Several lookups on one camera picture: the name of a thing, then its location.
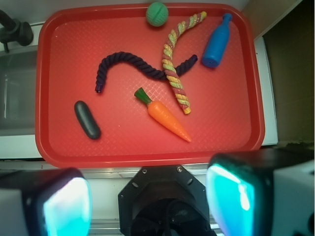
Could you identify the dark green toy cucumber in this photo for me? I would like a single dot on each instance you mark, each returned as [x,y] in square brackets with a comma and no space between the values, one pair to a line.
[86,120]

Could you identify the red plastic tray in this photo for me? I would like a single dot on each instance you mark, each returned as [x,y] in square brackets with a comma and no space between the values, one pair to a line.
[226,104]

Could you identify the green textured ball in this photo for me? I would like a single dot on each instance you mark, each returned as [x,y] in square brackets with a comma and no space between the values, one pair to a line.
[157,14]

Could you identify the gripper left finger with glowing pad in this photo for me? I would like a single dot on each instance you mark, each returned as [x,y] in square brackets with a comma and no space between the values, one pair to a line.
[54,202]

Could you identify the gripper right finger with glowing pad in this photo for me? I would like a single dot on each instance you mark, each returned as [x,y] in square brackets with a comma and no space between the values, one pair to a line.
[267,192]

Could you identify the orange toy carrot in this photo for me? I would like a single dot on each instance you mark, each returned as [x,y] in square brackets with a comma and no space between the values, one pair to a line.
[160,113]

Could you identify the blue plastic bottle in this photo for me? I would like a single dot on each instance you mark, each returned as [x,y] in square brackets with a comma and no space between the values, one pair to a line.
[217,44]

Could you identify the black octagonal mount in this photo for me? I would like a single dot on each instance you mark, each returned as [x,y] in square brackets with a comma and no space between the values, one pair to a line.
[164,201]

